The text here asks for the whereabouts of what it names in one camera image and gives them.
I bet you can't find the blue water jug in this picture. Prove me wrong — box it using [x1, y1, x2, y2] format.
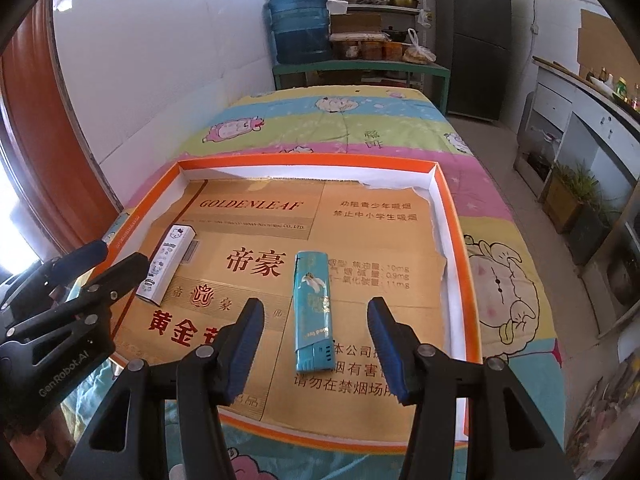
[268, 0, 331, 66]

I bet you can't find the brown cardboard box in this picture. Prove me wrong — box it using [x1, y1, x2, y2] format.
[330, 12, 383, 36]

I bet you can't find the white cartoon print lighter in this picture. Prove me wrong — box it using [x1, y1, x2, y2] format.
[136, 225, 197, 307]

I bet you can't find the teal lighter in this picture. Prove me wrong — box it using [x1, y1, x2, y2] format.
[294, 251, 335, 373]

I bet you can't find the clear plastic bag of food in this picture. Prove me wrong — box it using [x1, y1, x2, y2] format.
[404, 28, 437, 65]

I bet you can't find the grey kitchen counter cabinet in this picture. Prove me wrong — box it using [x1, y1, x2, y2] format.
[520, 55, 640, 336]

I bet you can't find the metal storage shelf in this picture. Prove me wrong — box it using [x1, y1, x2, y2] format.
[300, 0, 427, 92]

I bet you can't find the dark planter with grass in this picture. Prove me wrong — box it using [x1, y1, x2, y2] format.
[567, 199, 617, 267]

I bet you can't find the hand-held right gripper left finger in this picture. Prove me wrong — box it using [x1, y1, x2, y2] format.
[65, 298, 266, 480]

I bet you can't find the gold printed cardboard liner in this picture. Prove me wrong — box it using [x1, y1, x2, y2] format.
[112, 179, 448, 442]

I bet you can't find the wooden door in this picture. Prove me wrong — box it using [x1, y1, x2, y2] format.
[0, 0, 126, 267]

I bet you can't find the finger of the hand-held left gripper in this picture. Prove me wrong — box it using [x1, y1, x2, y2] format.
[0, 241, 110, 322]
[0, 253, 151, 362]

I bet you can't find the brown planter with grass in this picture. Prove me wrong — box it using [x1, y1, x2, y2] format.
[542, 162, 599, 234]

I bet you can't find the shallow orange cardboard box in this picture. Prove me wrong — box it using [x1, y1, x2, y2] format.
[109, 154, 485, 456]

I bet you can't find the cardboard sheet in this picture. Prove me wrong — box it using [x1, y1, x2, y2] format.
[577, 8, 627, 79]

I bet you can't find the cartoon printed blanket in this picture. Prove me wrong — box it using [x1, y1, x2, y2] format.
[95, 85, 571, 480]

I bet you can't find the dark grey refrigerator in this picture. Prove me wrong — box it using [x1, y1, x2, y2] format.
[434, 0, 513, 122]

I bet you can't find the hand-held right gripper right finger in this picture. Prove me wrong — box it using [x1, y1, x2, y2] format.
[367, 297, 576, 480]

